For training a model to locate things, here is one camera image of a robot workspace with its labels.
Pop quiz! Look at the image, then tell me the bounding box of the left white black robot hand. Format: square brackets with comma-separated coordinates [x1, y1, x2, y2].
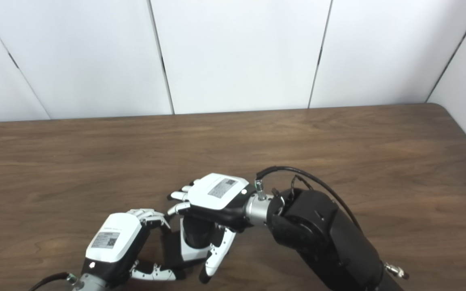
[81, 209, 185, 289]

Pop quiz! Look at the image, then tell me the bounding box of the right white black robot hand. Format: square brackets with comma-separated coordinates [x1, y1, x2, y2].
[167, 173, 258, 284]

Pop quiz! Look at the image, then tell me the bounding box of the black peg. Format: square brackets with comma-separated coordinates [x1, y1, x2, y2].
[162, 216, 217, 270]

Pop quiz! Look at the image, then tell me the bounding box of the white square piece with hole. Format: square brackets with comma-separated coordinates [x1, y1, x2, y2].
[180, 217, 226, 262]

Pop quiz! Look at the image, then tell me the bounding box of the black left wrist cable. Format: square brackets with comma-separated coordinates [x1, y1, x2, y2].
[29, 272, 72, 291]

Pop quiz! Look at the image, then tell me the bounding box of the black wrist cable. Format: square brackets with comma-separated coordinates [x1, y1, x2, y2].
[29, 272, 72, 291]
[256, 166, 363, 233]

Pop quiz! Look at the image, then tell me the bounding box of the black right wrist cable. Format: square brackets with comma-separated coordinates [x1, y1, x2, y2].
[256, 166, 363, 233]

